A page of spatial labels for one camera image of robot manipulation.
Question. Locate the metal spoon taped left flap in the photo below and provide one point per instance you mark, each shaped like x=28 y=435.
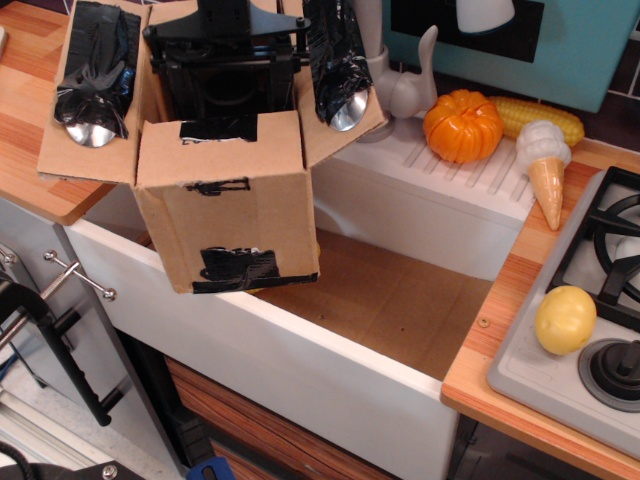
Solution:
x=90 y=135

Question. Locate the metal spoon taped flap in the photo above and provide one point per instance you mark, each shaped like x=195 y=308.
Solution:
x=90 y=135
x=351 y=113

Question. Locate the white cup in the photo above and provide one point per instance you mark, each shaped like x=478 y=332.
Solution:
x=481 y=16

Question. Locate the toy ice cream cone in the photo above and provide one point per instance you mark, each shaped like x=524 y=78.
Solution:
x=543 y=154

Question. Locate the metal pot inside box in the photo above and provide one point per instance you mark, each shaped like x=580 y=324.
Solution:
x=231 y=93

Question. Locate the cardboard box with black tape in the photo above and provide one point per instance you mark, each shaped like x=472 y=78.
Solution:
x=223 y=214

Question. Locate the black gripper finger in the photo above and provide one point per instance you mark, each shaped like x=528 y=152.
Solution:
x=185 y=93
x=280 y=86

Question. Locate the grey toy faucet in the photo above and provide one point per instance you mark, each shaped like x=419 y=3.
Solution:
x=401 y=95

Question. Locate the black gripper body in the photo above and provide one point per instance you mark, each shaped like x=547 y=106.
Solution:
x=228 y=34

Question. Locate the black stove knob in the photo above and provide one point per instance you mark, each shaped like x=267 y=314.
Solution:
x=609 y=370

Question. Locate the yellow toy potato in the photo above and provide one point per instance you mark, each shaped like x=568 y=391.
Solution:
x=565 y=320

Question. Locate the black burner grate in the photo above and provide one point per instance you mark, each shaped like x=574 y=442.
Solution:
x=602 y=257

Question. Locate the teal toy oven panel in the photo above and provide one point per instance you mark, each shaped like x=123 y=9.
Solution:
x=565 y=52

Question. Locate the yellow toy corn cob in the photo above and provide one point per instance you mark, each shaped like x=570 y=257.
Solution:
x=517 y=113

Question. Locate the orange toy pumpkin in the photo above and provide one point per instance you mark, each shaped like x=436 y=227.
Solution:
x=463 y=127

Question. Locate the white toy sink basin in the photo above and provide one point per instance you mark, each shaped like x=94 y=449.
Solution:
x=409 y=247

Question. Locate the grey toy stove top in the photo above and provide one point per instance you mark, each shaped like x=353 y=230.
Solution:
x=550 y=384

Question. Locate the blue black clamp handle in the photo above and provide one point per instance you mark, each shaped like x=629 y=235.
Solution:
x=199 y=453

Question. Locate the metal spoon taped right flap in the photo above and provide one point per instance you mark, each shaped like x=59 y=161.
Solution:
x=351 y=113

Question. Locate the black metal clamp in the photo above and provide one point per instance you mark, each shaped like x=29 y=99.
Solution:
x=21 y=305

